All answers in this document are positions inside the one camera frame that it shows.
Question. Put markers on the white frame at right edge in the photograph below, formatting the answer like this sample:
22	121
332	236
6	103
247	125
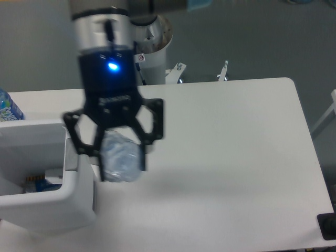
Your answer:
327	117

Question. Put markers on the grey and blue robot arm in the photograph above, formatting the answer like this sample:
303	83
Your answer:
105	25

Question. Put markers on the blue labelled water bottle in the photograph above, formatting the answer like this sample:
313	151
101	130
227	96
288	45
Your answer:
9	109

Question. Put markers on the white plastic trash can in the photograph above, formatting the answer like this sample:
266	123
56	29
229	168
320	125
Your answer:
29	148

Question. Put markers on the blue snack wrapper in bin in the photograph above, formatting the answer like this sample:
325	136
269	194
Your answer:
36	184

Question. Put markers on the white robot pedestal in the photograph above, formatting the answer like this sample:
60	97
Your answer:
152	37

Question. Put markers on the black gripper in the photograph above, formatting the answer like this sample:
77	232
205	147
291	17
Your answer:
109	86

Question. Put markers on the black device at table edge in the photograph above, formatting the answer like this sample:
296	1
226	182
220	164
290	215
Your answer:
327	225

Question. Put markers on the clear plastic water bottle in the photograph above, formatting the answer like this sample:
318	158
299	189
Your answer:
121	158

